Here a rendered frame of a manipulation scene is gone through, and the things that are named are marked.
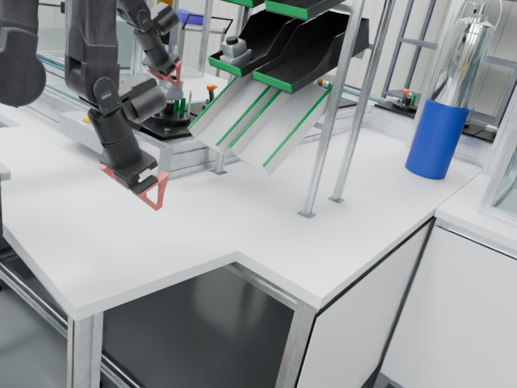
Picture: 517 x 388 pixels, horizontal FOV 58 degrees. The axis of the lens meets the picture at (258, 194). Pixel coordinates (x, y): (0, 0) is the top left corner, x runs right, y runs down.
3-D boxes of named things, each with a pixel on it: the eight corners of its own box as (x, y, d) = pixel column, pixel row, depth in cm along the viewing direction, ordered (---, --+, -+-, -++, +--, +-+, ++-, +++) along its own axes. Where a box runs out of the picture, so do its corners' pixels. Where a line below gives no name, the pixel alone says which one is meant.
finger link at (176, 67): (175, 75, 145) (161, 50, 138) (191, 80, 141) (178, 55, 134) (160, 89, 143) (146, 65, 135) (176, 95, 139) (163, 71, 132)
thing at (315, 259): (318, 310, 94) (321, 298, 93) (-32, 102, 169) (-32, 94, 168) (481, 175, 203) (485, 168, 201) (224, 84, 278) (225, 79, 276)
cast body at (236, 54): (232, 71, 117) (227, 45, 112) (221, 68, 119) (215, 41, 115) (257, 58, 120) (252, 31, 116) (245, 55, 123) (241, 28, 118)
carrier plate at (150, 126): (164, 143, 132) (165, 135, 131) (111, 118, 144) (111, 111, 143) (220, 132, 150) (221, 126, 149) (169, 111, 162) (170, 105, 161)
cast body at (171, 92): (166, 100, 140) (170, 76, 138) (156, 96, 142) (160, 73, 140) (186, 100, 147) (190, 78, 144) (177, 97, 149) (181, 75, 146)
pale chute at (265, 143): (270, 176, 113) (263, 165, 110) (235, 156, 121) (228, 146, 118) (341, 94, 119) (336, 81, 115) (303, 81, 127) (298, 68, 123)
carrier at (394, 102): (418, 122, 220) (427, 96, 215) (372, 108, 232) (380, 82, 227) (435, 117, 239) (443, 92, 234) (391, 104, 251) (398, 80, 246)
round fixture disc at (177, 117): (166, 128, 137) (166, 122, 137) (135, 115, 144) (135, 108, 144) (199, 123, 148) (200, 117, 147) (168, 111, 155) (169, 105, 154)
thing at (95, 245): (75, 322, 79) (75, 308, 78) (-73, 142, 133) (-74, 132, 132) (322, 228, 128) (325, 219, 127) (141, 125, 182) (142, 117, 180)
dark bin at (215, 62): (241, 78, 114) (235, 49, 109) (209, 65, 122) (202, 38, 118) (318, 35, 126) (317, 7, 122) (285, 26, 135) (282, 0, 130)
